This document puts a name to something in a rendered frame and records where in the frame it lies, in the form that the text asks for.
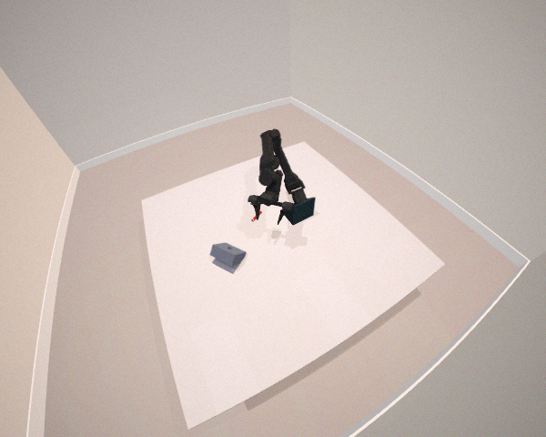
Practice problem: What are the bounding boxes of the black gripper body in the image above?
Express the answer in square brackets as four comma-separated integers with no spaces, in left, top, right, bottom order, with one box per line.
[248,186,294,211]

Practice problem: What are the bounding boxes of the grey sloped panel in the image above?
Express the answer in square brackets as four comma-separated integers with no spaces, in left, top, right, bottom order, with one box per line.
[209,243,246,274]

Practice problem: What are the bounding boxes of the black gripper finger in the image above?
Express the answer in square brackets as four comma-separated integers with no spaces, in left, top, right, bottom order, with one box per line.
[278,209,289,224]
[250,203,261,220]

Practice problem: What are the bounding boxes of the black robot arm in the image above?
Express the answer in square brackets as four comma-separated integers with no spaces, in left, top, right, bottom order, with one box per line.
[258,128,309,207]

